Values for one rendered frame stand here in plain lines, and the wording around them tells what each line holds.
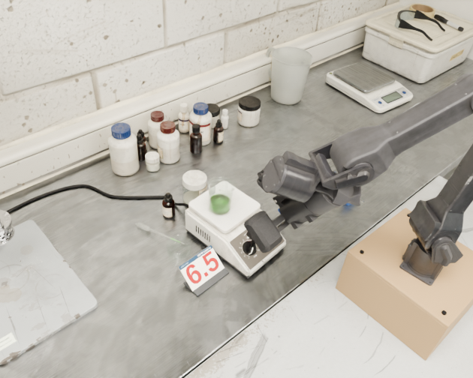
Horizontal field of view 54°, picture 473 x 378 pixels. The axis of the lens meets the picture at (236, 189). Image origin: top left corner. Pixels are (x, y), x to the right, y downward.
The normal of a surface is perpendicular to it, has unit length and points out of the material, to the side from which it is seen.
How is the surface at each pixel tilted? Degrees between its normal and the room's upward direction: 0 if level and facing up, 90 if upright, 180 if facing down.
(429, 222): 89
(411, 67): 93
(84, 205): 0
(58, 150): 90
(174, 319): 0
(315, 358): 0
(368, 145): 26
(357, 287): 90
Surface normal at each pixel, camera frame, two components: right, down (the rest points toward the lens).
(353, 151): -0.38, -0.66
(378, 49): -0.75, 0.45
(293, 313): 0.06, -0.74
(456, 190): -0.96, -0.09
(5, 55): 0.67, 0.52
